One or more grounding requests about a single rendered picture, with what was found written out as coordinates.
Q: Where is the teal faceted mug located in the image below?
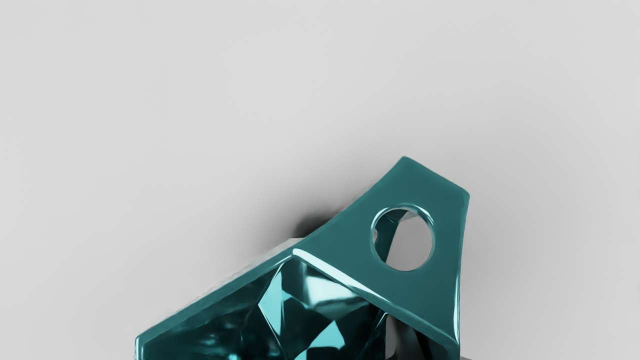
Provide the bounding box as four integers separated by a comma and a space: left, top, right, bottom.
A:
134, 156, 471, 360

